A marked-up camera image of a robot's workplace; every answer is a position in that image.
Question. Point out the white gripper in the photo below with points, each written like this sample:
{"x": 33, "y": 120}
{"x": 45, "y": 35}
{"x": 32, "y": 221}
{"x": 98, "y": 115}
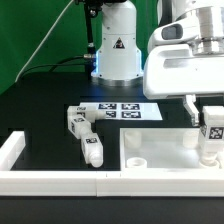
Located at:
{"x": 174, "y": 71}

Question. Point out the white square table top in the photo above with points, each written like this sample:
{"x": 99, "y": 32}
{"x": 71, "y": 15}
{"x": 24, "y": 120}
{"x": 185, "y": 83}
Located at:
{"x": 163, "y": 148}

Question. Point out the white marker sheet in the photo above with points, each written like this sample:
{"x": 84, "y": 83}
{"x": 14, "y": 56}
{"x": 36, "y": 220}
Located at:
{"x": 127, "y": 110}

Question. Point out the white U-shaped fence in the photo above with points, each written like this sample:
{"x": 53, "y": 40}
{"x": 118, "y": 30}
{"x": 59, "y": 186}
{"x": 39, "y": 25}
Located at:
{"x": 208, "y": 182}

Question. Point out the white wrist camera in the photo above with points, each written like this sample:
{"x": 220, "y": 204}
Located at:
{"x": 180, "y": 31}

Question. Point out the black camera pole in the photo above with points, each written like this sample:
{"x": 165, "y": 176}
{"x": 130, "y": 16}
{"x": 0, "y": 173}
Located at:
{"x": 91, "y": 10}

